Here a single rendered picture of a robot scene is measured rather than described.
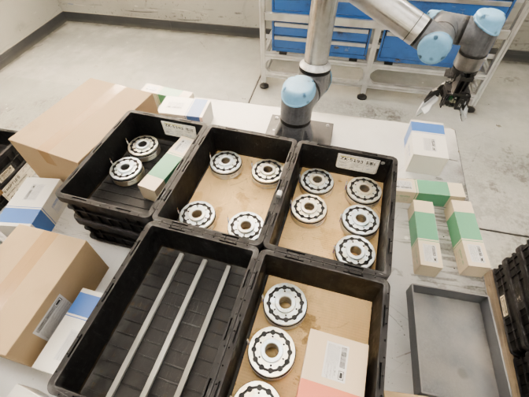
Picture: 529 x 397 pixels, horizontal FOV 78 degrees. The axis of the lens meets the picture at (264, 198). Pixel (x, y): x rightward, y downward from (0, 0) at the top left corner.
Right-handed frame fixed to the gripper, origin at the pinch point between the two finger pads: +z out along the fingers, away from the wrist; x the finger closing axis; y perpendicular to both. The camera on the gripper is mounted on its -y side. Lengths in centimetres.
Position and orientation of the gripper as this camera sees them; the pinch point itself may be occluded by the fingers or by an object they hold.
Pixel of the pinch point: (438, 117)
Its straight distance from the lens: 133.2
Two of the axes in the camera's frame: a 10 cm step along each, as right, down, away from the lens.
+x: 9.7, 1.7, -1.6
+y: -2.3, 7.7, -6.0
